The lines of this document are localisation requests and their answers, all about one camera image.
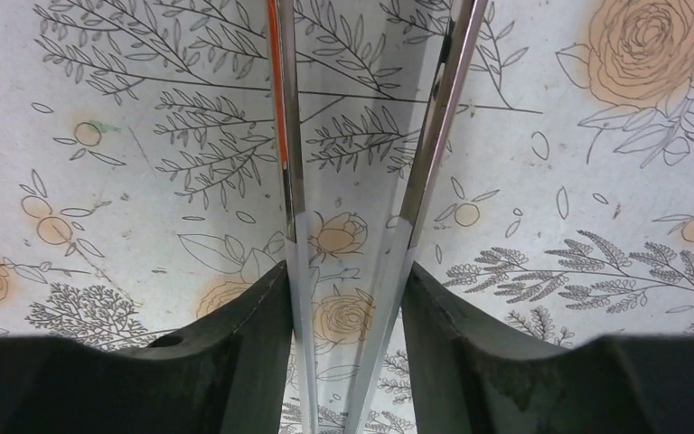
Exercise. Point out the right gripper silver tong left finger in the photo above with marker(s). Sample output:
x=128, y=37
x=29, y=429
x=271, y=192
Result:
x=284, y=94

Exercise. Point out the right gripper silver tong right finger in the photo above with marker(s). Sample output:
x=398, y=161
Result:
x=451, y=69

